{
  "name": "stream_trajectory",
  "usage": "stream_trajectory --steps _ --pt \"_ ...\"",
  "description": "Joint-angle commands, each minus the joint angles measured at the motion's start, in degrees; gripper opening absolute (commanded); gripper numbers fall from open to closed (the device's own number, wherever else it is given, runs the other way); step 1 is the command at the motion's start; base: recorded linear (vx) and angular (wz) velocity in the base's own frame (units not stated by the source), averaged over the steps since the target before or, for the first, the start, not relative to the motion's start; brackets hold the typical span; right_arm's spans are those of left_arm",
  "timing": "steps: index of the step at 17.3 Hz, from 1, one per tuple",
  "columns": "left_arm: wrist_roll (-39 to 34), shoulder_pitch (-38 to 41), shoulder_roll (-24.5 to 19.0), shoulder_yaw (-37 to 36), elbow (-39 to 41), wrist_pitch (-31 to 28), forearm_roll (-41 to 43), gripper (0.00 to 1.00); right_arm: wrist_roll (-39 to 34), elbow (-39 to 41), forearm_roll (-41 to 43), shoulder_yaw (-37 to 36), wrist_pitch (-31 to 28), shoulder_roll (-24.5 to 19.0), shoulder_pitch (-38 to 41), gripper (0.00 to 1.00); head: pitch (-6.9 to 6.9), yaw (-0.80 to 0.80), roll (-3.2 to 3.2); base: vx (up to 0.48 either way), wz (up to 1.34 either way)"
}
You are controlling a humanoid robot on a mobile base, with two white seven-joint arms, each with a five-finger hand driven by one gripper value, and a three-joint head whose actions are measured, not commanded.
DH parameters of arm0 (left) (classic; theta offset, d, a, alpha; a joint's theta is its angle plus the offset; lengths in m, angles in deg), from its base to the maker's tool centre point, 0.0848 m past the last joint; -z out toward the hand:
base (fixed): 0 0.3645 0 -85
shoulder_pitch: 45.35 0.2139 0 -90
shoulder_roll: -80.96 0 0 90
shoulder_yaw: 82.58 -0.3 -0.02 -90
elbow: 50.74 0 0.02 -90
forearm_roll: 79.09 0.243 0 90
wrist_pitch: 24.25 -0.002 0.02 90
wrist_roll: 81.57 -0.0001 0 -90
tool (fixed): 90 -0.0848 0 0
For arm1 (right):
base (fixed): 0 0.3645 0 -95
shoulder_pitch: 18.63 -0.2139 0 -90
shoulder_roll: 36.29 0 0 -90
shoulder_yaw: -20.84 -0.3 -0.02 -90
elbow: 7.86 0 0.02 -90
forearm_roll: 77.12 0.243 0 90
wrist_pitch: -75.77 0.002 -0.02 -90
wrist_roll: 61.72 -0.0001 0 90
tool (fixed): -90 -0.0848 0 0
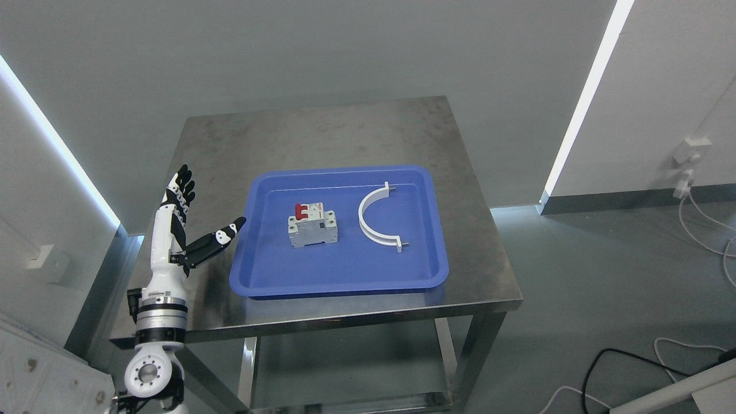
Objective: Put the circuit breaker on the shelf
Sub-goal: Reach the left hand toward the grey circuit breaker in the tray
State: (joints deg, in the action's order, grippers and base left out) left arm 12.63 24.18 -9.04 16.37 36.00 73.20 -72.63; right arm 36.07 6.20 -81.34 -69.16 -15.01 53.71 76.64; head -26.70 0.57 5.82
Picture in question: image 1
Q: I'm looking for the white wall socket plug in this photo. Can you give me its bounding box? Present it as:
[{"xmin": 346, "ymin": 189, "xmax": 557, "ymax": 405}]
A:
[{"xmin": 673, "ymin": 136, "xmax": 712, "ymax": 200}]

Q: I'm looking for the grey red circuit breaker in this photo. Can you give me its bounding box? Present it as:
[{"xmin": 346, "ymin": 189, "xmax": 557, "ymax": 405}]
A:
[{"xmin": 287, "ymin": 202, "xmax": 338, "ymax": 248}]

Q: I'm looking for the blue plastic tray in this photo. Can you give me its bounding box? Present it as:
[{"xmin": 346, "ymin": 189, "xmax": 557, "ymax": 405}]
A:
[{"xmin": 229, "ymin": 165, "xmax": 450, "ymax": 298}]

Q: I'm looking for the black cable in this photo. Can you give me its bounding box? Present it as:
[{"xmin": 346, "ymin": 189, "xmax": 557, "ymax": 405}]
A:
[{"xmin": 581, "ymin": 347, "xmax": 736, "ymax": 414}]

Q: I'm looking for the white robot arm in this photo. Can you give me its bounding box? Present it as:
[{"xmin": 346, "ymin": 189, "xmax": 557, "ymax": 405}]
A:
[{"xmin": 106, "ymin": 288, "xmax": 190, "ymax": 413}]

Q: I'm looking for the white cable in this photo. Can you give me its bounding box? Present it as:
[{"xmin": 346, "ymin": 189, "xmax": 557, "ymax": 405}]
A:
[{"xmin": 678, "ymin": 187, "xmax": 736, "ymax": 288}]

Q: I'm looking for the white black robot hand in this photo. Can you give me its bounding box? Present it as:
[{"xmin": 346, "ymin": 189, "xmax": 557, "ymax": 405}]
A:
[{"xmin": 141, "ymin": 163, "xmax": 247, "ymax": 300}]

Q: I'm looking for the white panel board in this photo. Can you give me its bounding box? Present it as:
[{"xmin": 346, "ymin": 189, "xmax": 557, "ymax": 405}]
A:
[{"xmin": 1, "ymin": 314, "xmax": 115, "ymax": 413}]

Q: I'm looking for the white curved pipe clamp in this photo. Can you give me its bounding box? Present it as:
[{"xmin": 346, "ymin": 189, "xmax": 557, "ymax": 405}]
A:
[{"xmin": 356, "ymin": 181, "xmax": 408, "ymax": 254}]

